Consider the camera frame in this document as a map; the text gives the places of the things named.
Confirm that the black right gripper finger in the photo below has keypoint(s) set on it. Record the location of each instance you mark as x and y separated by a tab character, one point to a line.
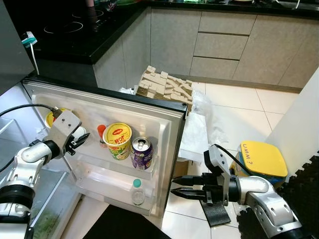
189	193
189	180

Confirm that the small white-lidded clear jar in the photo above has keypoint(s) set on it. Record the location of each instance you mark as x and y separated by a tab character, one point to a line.
80	132

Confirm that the silver fridge door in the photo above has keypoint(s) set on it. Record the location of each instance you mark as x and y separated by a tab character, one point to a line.
149	119

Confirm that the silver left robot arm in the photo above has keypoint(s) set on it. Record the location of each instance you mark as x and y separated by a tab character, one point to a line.
22	169

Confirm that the small red-capped bottle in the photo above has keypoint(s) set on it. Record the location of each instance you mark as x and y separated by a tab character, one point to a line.
101	129

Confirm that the small black foam piece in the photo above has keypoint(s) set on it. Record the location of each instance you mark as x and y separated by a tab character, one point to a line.
217	215

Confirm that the yellow cup noodle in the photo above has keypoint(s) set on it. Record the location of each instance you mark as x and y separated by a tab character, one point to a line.
118	142

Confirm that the yellow round tub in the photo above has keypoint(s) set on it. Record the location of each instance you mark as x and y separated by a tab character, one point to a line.
50	118

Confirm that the clear plastic bag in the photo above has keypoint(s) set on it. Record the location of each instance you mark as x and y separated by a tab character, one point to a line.
197	129

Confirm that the teal-capped clear bottle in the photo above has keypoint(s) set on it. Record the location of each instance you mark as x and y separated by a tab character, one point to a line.
137	183

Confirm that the purple drink can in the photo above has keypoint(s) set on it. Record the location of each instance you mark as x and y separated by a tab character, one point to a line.
142	157

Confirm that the yellow-lidded container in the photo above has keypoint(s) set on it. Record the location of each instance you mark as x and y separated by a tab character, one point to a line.
264	159

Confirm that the black carpet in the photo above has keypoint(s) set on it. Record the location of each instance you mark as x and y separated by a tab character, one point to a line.
119	226

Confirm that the clear crisper drawer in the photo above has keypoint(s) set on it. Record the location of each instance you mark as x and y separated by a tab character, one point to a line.
47	221

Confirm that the black foam mat tile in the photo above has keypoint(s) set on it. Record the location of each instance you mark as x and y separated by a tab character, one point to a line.
309	199

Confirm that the pile of wooden blocks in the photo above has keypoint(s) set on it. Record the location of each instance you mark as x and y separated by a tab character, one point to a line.
164	87

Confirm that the black kitchen countertop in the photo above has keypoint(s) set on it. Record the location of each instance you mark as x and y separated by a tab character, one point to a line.
75	35

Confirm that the teal white charger plug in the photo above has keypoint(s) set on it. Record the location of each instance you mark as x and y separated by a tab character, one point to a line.
29	39

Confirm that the grey kitchen cabinets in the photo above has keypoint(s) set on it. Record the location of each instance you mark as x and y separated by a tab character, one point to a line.
224	45

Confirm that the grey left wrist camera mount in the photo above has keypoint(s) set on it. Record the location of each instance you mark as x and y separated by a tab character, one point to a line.
62	127

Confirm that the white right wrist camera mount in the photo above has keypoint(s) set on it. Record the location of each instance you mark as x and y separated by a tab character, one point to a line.
219	159

